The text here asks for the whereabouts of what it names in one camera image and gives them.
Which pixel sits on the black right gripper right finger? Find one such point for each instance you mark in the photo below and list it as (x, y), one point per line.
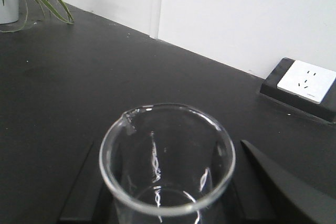
(270, 194)

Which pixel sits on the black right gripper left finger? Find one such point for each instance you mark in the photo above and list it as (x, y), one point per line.
(89, 200)

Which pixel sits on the small clear glass beaker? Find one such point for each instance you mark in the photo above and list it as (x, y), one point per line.
(167, 163)

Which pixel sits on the white plant pot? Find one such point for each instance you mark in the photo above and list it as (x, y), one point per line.
(9, 11)

